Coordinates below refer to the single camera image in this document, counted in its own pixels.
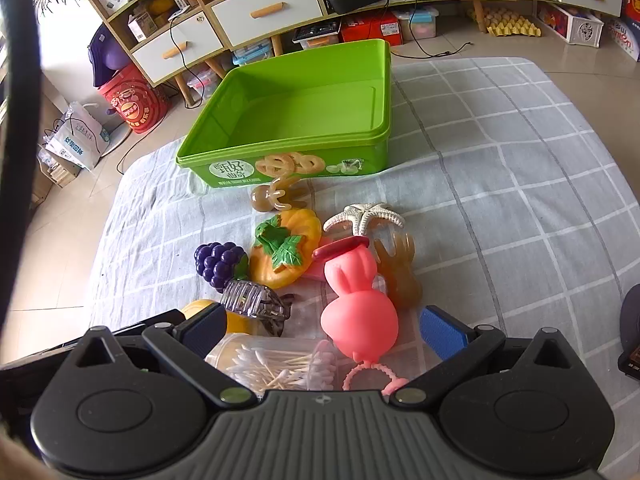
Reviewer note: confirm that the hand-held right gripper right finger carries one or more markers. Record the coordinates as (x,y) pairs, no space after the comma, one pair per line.
(442,332)

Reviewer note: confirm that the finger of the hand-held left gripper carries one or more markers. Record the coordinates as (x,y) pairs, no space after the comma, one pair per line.
(150,321)
(35,357)

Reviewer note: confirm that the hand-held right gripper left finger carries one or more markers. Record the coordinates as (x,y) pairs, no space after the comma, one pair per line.
(206,329)

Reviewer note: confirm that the yellow toy fruit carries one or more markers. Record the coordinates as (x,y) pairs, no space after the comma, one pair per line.
(237,322)

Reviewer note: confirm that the dark translucent hair clip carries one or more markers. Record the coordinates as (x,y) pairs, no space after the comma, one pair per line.
(250,300)

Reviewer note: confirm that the large amber claw massager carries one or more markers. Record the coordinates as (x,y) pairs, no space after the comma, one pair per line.
(400,280)

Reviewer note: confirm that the clear cotton swab container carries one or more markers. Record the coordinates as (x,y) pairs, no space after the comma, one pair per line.
(270,360)

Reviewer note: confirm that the pink rabbit toy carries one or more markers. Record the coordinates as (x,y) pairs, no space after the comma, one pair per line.
(360,320)

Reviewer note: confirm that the green plastic box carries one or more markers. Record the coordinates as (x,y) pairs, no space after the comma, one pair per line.
(300,110)

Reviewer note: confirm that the purple toy grapes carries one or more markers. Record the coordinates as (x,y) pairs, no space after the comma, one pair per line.
(215,260)

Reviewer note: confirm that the pink red soap box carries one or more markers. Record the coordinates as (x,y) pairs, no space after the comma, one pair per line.
(340,246)

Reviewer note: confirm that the orange toy pumpkin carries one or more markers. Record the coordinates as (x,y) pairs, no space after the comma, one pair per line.
(300,225)

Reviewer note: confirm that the small amber claw massager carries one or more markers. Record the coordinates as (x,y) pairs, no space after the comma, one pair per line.
(262,200)

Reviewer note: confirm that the white starfish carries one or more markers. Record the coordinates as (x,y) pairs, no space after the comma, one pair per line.
(362,215)

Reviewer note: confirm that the grey checked bedsheet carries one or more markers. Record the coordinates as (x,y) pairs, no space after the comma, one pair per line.
(500,160)

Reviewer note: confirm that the dark round object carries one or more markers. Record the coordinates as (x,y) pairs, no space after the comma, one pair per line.
(631,320)

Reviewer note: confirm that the white plastic bag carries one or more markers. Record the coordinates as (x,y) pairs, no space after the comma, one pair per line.
(75,140)

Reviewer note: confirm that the red patterned bag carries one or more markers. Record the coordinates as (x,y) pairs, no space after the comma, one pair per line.
(135,105)

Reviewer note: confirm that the purple bag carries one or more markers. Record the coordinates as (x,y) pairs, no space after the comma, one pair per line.
(107,55)

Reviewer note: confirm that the small white box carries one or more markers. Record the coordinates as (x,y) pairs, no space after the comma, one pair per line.
(142,26)

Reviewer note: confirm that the clear storage box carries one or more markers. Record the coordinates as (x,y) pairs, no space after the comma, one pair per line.
(420,27)

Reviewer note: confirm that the red cardboard box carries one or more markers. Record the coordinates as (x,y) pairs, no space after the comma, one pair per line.
(370,27)

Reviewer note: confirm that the yellow egg tray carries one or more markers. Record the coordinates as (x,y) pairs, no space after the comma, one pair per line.
(505,22)

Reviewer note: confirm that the red blue printed box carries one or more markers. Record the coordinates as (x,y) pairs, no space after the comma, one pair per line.
(631,25)

